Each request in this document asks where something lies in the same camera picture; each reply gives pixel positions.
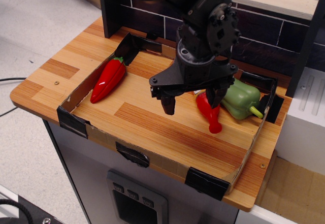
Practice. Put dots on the dark brick backsplash panel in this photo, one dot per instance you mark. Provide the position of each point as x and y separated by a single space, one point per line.
272 38

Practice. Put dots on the grey toy oven panel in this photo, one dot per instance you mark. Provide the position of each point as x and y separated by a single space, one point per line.
134 203

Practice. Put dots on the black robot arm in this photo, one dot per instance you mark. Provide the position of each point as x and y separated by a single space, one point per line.
209 29

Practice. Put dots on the red toy chili pepper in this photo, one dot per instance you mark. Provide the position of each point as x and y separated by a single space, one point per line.
111 75

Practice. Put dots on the white toy sink unit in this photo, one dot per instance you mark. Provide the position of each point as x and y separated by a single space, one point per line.
301 140

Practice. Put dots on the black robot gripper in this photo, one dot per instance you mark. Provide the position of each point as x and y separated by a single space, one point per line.
215 76

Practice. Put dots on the green toy bell pepper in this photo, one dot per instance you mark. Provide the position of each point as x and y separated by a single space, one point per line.
242 100

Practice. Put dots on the red hot sauce bottle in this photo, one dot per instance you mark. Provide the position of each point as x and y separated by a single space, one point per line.
211 114

